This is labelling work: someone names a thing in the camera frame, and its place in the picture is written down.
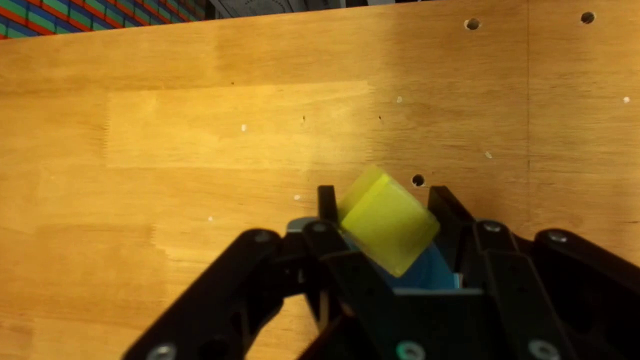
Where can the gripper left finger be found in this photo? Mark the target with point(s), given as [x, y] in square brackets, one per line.
[240, 280]

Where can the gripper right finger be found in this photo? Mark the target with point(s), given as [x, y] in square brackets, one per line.
[560, 290]

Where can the yellow block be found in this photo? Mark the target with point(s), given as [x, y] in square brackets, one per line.
[387, 225]

